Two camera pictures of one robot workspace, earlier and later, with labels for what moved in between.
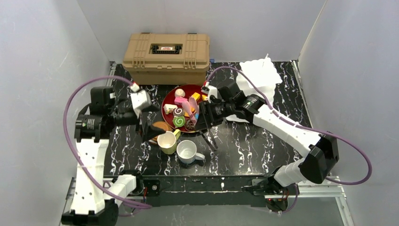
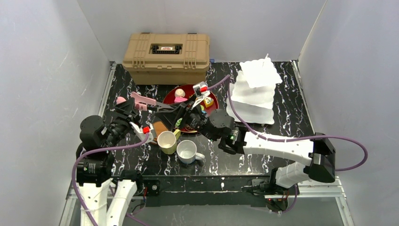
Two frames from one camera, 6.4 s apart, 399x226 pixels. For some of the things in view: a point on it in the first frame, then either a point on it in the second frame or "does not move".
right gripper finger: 207,134 -> 169,119
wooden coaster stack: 163,125 does not move
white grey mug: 186,152 does not move
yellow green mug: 167,141 does not move
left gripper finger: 150,108 -> 128,108
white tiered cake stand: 263,72 does not move
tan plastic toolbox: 167,59 does not move
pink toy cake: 179,100 does not move
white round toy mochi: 179,92 does not move
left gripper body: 144,117 -> 128,110
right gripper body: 208,113 -> 181,115
